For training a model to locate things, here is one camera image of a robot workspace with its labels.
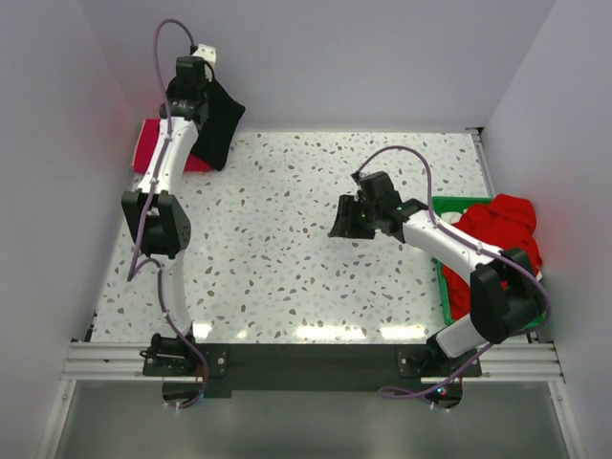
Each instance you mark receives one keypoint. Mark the red t shirt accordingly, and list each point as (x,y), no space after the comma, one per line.
(507,225)

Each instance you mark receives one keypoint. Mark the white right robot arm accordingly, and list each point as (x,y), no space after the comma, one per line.
(505,296)

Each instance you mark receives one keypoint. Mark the black t shirt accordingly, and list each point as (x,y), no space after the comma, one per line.
(214,113)

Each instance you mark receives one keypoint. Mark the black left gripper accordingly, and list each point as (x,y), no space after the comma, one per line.
(207,77)

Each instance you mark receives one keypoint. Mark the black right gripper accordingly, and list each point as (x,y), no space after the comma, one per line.
(344,226)

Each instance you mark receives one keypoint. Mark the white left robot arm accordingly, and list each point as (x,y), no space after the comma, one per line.
(159,226)

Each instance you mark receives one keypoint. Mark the green plastic basket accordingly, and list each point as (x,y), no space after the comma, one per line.
(447,296)

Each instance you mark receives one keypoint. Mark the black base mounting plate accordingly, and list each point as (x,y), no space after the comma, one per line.
(311,368)

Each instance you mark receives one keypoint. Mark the folded pink t shirt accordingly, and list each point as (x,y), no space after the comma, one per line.
(145,147)

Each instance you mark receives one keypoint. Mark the aluminium rail frame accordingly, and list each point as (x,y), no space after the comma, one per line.
(302,330)

